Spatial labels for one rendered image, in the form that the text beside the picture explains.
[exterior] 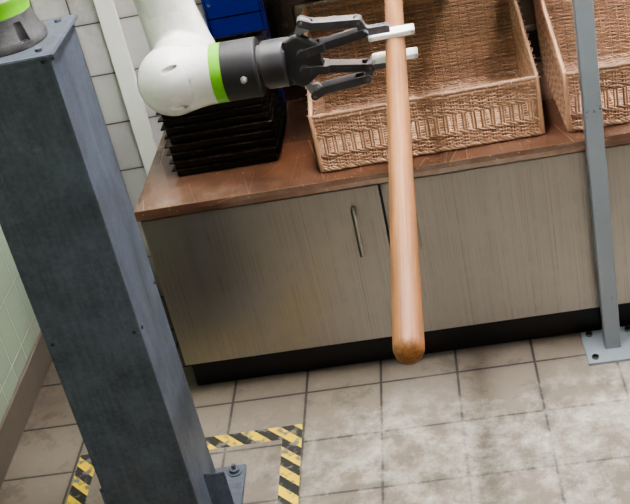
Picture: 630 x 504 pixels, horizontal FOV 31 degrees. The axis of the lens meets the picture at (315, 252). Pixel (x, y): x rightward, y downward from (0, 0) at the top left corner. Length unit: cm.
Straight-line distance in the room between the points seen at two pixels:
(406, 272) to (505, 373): 186
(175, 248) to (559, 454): 106
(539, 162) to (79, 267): 113
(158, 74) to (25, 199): 56
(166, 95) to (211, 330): 135
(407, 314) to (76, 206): 122
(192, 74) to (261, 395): 148
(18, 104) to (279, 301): 107
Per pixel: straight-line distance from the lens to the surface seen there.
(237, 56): 176
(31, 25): 218
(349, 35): 176
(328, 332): 301
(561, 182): 282
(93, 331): 237
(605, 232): 285
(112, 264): 227
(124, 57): 329
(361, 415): 294
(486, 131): 280
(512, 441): 279
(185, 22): 189
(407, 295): 112
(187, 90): 177
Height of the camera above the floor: 181
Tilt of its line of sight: 29 degrees down
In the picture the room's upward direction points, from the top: 13 degrees counter-clockwise
